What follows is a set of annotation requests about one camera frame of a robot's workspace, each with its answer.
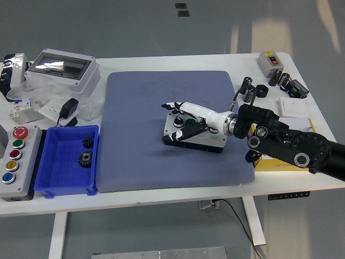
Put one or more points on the clear plastic bag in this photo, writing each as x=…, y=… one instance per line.
x=51, y=90

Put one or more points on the large black gear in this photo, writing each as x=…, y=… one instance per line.
x=85, y=159

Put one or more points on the grey two-button switch box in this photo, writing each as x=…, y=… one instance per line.
x=265, y=64

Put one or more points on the white table leg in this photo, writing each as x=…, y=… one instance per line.
x=58, y=234
x=254, y=221

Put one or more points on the grey distribution box clear lid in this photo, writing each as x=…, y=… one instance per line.
x=81, y=81

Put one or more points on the white circuit breaker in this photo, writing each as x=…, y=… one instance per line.
x=23, y=103

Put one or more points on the white black wrapped device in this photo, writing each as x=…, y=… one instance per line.
x=17, y=70

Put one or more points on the small black gear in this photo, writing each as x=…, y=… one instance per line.
x=88, y=142

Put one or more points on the grey four-button control box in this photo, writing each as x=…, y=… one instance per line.
x=205, y=143

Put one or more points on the black module green terminals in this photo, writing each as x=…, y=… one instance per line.
x=297, y=90

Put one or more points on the grey metal plate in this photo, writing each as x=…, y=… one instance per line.
x=27, y=117

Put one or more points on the black hex nut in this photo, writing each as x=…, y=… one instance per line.
x=262, y=91

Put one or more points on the yellow white cardboard box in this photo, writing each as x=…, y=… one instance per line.
x=296, y=124

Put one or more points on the grey bracket under table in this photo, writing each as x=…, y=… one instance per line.
x=208, y=204

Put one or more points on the grey five-button control box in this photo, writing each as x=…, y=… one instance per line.
x=27, y=162

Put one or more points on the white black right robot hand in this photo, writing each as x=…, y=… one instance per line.
x=205, y=113

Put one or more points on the dark floor plate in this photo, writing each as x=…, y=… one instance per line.
x=183, y=13
x=180, y=6

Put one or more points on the black table control panel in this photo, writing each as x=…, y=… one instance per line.
x=288, y=196

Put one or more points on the white wall socket plate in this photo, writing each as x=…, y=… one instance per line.
x=49, y=109

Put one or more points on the blue-grey mat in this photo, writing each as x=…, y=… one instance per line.
x=134, y=162

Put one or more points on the blue plastic bin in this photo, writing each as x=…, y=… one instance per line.
x=59, y=172

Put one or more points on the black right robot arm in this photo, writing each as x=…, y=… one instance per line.
x=318, y=151

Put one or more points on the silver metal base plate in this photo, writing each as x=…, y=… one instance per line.
x=161, y=253

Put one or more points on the white wall switch plate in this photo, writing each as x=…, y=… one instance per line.
x=293, y=107

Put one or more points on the black power adapter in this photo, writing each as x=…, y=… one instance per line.
x=68, y=108

